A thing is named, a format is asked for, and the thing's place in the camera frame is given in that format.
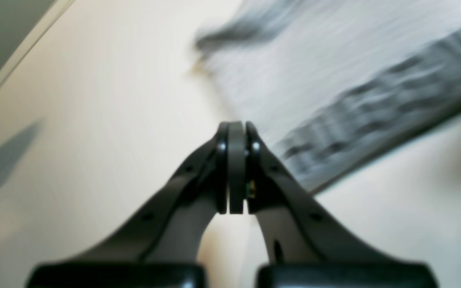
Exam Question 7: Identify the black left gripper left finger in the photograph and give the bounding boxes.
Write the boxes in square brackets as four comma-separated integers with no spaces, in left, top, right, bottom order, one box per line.
[27,122,229,288]

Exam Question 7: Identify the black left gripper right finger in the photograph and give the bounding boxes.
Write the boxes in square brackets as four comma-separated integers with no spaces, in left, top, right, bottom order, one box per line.
[228,122,438,288]

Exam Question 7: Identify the grey T-shirt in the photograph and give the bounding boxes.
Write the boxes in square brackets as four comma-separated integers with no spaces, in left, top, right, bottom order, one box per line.
[195,0,461,191]

